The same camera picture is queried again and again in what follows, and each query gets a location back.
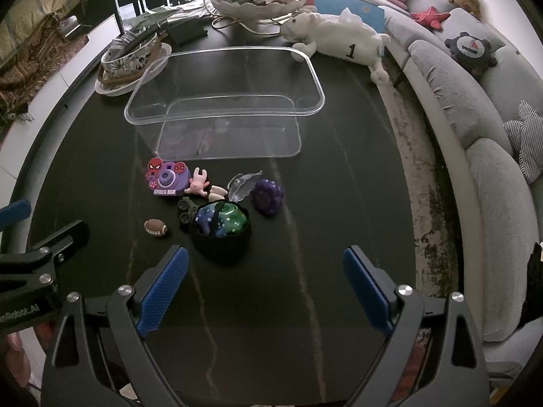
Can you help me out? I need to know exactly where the mottled floor rug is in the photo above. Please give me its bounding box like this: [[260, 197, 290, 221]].
[[382, 76, 469, 306]]

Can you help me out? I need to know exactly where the small toy football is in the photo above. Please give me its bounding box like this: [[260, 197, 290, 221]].
[[144, 219, 169, 237]]

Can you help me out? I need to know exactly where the brown patterned cloth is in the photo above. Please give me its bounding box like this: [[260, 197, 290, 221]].
[[0, 13, 91, 104]]

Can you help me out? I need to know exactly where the black remote control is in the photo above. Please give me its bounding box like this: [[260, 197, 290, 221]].
[[123, 30, 157, 46]]

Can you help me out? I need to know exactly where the purple grape toy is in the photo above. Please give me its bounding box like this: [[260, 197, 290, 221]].
[[250, 179, 284, 215]]

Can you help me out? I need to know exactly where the white plush sheep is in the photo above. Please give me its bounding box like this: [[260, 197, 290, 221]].
[[279, 6, 391, 84]]

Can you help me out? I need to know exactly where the pink bunny figure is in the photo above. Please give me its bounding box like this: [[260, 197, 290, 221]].
[[185, 167, 211, 197]]

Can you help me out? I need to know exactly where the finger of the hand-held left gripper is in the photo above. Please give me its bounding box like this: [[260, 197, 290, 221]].
[[0, 200, 32, 232], [0, 219, 91, 295]]

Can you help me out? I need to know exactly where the dark cloth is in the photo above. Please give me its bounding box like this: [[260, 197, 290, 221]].
[[518, 241, 543, 331]]

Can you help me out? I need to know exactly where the navy ship wheel pillow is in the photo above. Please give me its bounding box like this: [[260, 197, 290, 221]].
[[445, 32, 498, 78]]

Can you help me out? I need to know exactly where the brown plush toy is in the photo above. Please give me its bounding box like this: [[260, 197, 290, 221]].
[[450, 0, 482, 20]]

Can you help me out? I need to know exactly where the pile of silver foil packets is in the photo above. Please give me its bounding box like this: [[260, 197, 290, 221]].
[[127, 2, 204, 35]]

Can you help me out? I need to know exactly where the black marble desktop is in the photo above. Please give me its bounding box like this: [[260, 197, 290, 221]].
[[19, 19, 467, 407]]

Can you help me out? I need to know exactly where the striped star pillow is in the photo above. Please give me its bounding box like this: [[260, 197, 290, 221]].
[[503, 101, 543, 183]]

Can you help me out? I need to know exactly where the floral bowl on plate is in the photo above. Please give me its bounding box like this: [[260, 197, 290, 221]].
[[94, 42, 172, 96]]

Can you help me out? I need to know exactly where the clear plastic bin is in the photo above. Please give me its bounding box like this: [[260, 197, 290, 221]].
[[124, 46, 326, 159]]

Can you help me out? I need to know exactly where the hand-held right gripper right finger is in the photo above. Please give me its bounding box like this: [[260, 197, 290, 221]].
[[343, 245, 488, 407]]

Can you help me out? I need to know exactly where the dark green toy car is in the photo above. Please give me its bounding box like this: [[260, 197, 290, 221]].
[[177, 197, 200, 226]]

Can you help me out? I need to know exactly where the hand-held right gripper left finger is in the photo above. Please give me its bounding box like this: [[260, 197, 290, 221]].
[[40, 245, 189, 407]]

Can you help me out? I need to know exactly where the white shell-shaped bowl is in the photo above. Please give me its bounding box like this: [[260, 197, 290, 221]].
[[210, 0, 315, 20]]

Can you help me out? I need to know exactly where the grey sofa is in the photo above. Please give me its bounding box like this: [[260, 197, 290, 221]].
[[288, 0, 543, 384]]

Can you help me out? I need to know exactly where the person's left hand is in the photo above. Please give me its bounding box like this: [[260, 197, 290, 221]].
[[0, 333, 32, 391]]

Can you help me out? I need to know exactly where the red starfish plush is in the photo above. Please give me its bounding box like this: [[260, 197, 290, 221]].
[[411, 6, 450, 32]]

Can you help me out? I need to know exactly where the black mesh squishy ball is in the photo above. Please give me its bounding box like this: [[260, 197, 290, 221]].
[[189, 200, 252, 267]]

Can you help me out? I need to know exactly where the yellow cloth covered cabinet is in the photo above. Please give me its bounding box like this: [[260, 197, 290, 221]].
[[0, 0, 92, 52]]

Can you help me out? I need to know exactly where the purple toy camera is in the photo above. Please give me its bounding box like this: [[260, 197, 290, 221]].
[[144, 158, 191, 197]]

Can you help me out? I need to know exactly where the black box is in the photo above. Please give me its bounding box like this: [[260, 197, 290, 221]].
[[165, 19, 208, 45]]

